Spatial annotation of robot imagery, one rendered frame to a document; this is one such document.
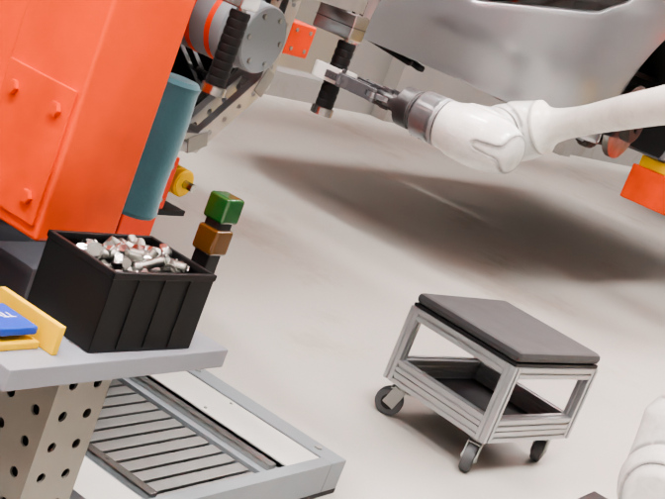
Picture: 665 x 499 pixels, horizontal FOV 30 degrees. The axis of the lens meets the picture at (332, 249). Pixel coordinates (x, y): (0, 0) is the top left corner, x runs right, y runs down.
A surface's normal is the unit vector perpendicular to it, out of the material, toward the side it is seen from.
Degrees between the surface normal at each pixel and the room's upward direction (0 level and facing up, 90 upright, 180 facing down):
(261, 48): 90
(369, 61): 90
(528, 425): 90
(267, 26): 90
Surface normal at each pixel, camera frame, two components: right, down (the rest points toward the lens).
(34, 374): 0.77, 0.41
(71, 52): -0.53, -0.01
